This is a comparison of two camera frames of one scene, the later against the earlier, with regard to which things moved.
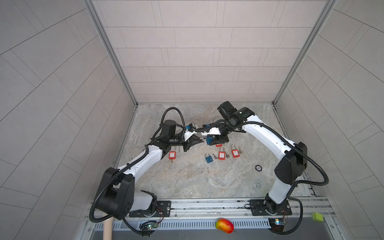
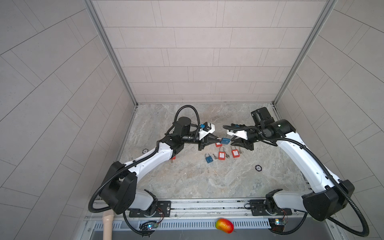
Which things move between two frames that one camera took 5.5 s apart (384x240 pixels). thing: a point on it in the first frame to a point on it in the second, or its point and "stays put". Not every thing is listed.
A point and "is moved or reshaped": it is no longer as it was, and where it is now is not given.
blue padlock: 209,139 is moved or reshaped
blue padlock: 208,159 stays put
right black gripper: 218,138 to 243,143
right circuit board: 277,224 stays put
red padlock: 235,153 stays put
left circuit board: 148,225 stays put
